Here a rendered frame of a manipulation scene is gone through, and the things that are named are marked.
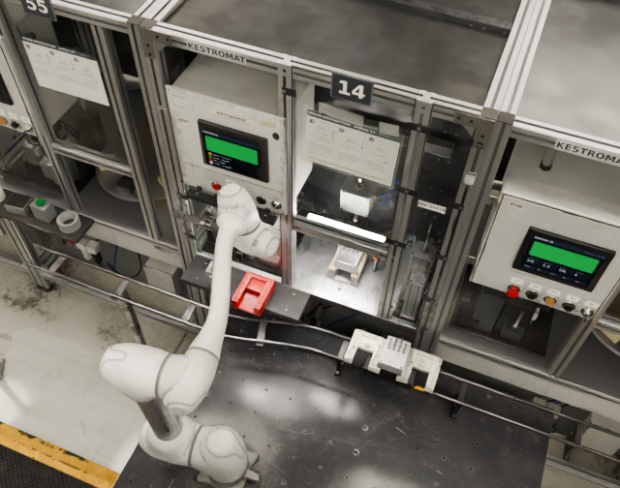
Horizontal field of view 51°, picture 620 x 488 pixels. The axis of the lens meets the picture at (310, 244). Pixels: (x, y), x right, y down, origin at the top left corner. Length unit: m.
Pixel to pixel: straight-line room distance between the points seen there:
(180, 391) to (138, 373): 0.13
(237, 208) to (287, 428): 1.02
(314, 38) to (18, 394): 2.51
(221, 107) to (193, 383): 0.87
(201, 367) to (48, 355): 2.02
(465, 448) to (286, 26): 1.72
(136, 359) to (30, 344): 2.03
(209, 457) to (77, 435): 1.30
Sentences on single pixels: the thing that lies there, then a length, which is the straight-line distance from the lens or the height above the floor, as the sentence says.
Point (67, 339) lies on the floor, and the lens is 3.88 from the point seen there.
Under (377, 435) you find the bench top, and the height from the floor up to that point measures 0.68.
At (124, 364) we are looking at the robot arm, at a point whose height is 1.51.
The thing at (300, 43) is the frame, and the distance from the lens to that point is 2.06.
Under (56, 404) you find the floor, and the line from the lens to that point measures 3.71.
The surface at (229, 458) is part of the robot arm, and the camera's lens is 2.41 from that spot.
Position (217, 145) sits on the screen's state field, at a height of 1.65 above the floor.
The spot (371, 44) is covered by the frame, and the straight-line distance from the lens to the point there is 2.07.
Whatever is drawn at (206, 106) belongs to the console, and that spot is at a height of 1.80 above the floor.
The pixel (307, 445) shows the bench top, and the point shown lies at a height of 0.68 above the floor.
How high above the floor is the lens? 3.19
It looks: 52 degrees down
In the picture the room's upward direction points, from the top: 2 degrees clockwise
